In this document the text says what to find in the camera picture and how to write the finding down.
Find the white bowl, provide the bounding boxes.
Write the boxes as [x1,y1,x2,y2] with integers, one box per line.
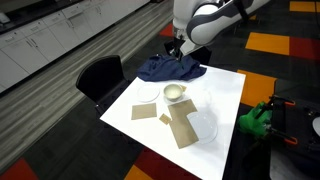
[163,83,184,102]

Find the small tan square card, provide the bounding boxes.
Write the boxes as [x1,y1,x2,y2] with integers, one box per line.
[158,113,172,126]

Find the L-shaped brown cardboard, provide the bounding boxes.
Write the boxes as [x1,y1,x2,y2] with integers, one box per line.
[167,98,200,150]

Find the large clear plate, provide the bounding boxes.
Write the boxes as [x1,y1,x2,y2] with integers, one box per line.
[186,111,219,145]

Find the rectangular brown cardboard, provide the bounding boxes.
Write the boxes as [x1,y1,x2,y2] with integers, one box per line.
[130,102,158,121]

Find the white round disc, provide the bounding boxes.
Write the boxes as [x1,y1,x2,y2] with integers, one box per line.
[312,116,320,137]

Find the orange and black clamp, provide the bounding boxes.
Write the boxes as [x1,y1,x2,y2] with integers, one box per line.
[266,128,299,146]
[254,94,297,119]

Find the black stand platform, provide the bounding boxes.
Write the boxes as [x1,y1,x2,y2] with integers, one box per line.
[269,94,320,168]

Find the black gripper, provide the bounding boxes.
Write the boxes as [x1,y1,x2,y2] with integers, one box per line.
[171,35,185,63]

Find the white cabinets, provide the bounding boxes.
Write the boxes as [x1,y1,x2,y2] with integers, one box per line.
[0,0,151,94]

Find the small white plate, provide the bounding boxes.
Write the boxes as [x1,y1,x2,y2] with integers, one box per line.
[135,83,161,103]

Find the blue cloth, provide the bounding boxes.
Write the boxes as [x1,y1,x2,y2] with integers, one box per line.
[136,54,208,83]

